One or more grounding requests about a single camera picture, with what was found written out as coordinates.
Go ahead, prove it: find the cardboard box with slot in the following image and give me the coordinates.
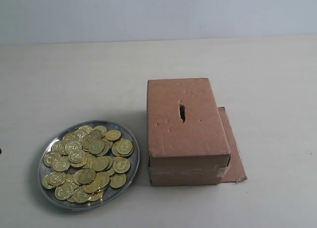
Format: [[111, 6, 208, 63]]
[[147, 78, 231, 186]]

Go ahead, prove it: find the gold dollar coin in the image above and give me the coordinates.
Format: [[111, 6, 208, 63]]
[[112, 157, 131, 174], [109, 174, 127, 189], [105, 130, 121, 141], [116, 139, 133, 156], [68, 149, 86, 164]]

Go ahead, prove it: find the round silver metal plate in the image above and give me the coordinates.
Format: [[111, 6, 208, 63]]
[[38, 120, 141, 212]]

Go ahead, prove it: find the flat brown cardboard sheet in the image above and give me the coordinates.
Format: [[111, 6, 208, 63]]
[[218, 107, 248, 183]]

